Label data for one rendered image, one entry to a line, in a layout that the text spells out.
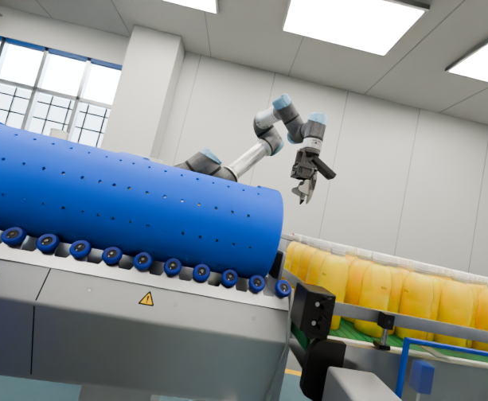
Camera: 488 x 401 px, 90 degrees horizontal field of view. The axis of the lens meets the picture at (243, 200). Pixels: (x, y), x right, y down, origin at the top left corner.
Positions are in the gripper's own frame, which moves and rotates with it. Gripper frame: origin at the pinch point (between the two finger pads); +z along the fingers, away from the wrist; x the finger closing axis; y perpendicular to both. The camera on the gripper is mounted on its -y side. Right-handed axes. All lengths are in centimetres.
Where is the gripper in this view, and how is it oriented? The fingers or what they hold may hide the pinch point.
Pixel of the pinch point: (305, 201)
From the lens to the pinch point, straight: 99.4
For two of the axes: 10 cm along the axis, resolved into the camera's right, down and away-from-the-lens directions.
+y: -9.6, -2.3, -1.3
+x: 1.5, -0.5, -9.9
